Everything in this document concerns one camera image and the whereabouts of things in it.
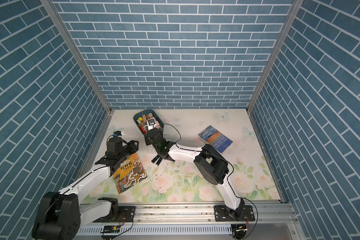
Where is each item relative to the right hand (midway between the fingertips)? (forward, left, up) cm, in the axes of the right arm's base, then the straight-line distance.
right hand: (149, 130), depth 88 cm
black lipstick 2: (-21, -18, +8) cm, 29 cm away
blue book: (+8, -42, -15) cm, 45 cm away
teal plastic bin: (+19, +14, -13) cm, 27 cm away
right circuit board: (-43, -51, -17) cm, 69 cm away
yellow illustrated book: (-20, +9, -15) cm, 27 cm away
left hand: (-6, +5, -4) cm, 9 cm away
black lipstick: (-12, -6, -15) cm, 20 cm away
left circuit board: (-47, +11, -19) cm, 52 cm away
